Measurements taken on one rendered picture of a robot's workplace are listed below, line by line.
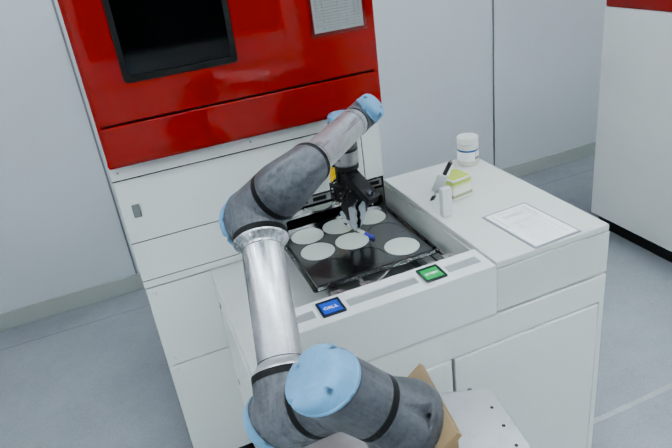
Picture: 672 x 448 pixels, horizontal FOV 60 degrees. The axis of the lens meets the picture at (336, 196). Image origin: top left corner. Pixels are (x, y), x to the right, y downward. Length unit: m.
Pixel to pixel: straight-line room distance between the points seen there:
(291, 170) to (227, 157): 0.61
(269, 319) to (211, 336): 0.91
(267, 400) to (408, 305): 0.46
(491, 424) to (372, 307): 0.34
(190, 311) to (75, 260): 1.62
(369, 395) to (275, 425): 0.18
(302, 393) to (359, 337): 0.43
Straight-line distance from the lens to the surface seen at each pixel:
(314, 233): 1.79
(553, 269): 1.59
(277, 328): 1.10
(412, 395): 1.03
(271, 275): 1.14
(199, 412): 2.18
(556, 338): 1.73
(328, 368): 0.94
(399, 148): 3.70
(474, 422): 1.27
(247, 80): 1.66
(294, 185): 1.15
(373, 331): 1.37
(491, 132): 4.05
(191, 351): 2.02
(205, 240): 1.83
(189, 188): 1.76
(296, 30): 1.67
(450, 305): 1.44
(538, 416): 1.88
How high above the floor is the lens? 1.74
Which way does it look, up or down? 25 degrees down
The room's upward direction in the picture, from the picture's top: 8 degrees counter-clockwise
